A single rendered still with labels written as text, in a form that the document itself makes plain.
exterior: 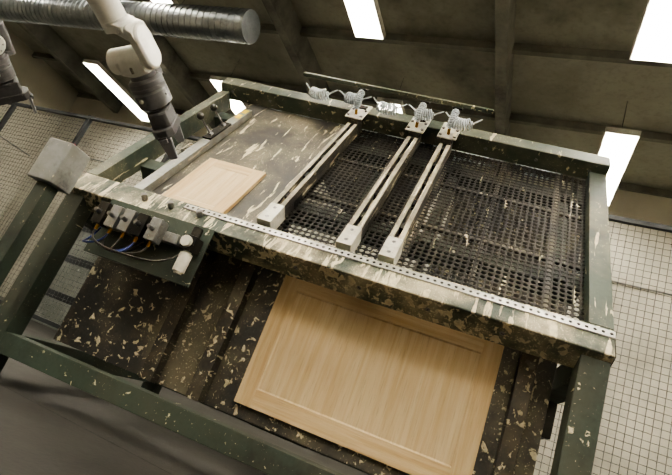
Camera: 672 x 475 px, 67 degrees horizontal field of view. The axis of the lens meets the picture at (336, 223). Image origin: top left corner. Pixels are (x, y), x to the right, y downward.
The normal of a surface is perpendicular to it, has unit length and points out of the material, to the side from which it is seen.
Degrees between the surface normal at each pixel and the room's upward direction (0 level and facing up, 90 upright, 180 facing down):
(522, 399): 90
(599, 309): 57
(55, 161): 90
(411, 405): 90
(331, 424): 90
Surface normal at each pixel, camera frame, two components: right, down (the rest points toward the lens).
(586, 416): -0.16, -0.39
